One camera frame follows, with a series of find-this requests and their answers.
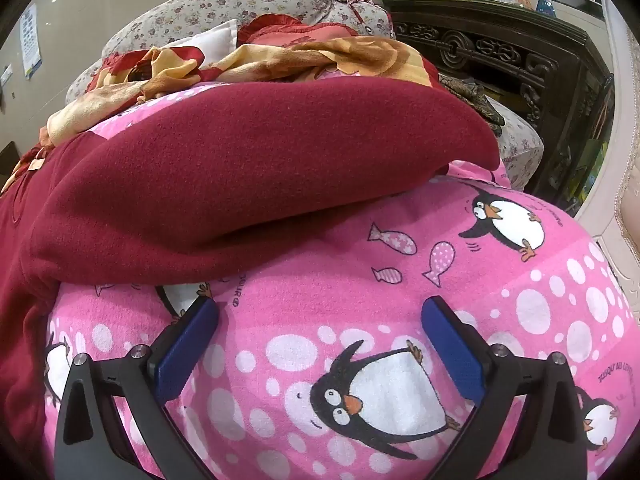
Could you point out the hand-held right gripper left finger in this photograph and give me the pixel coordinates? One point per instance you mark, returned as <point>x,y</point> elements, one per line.
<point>185,355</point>

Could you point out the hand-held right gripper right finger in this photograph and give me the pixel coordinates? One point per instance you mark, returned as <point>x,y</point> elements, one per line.
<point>452,352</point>

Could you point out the dark red garment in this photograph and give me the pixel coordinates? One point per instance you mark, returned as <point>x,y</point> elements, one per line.
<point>250,175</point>

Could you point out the pink penguin print blanket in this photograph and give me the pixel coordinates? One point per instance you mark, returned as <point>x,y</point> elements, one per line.
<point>350,270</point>

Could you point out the floral mattress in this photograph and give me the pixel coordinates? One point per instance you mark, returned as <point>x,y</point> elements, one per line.
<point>520,145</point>

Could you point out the dark patterned cloth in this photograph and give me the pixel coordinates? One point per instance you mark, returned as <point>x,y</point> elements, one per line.
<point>470,92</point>

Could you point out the dark carved wooden cabinet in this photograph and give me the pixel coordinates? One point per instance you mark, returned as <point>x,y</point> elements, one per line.
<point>500,50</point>

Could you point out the yellow and red printed blanket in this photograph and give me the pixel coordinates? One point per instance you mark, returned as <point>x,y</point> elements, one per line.
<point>280,57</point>

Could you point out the white pillow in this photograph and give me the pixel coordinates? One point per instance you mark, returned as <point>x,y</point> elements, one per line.
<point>215,35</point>

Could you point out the red ruffled cushion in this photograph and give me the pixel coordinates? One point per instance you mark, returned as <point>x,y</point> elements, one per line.
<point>280,27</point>

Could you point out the blue bottle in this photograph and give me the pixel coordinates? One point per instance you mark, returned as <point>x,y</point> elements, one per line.
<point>544,6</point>

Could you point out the floral fabric pillow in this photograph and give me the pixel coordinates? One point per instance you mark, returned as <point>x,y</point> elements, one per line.
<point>260,0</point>

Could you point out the cream carved furniture frame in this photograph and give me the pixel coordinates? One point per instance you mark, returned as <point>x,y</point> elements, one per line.
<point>625,185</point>

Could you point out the wall switch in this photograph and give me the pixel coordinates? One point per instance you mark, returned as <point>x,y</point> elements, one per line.
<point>6,75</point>

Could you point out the wall poster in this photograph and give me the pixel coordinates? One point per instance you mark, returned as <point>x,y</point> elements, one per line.
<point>31,40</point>

